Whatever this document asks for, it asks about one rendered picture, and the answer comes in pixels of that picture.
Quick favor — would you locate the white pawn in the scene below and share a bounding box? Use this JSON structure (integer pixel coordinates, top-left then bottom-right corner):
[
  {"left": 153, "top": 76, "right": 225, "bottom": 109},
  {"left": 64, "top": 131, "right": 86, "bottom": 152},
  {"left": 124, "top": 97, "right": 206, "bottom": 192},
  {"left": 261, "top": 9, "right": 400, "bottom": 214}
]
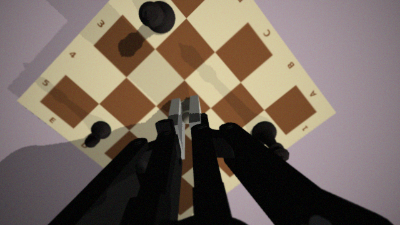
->
[{"left": 181, "top": 99, "right": 190, "bottom": 124}]

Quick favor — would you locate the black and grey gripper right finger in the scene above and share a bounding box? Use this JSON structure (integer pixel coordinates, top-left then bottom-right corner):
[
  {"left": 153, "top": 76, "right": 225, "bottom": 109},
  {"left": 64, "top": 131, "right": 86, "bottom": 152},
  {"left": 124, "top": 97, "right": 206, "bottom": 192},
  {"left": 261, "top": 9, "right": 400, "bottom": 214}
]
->
[{"left": 189, "top": 95, "right": 394, "bottom": 225}]

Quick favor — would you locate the chessboard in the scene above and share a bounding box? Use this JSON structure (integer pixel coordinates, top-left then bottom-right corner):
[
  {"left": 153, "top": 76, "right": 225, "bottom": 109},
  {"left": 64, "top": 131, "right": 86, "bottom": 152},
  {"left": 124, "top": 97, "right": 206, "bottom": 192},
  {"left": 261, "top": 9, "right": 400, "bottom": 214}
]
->
[{"left": 17, "top": 0, "right": 336, "bottom": 168}]

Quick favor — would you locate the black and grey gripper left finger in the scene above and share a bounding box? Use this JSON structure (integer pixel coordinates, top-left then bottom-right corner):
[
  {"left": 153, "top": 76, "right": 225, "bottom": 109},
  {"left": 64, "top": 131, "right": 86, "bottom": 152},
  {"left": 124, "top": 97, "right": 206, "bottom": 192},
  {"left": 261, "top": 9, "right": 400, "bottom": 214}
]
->
[{"left": 48, "top": 98, "right": 185, "bottom": 225}]

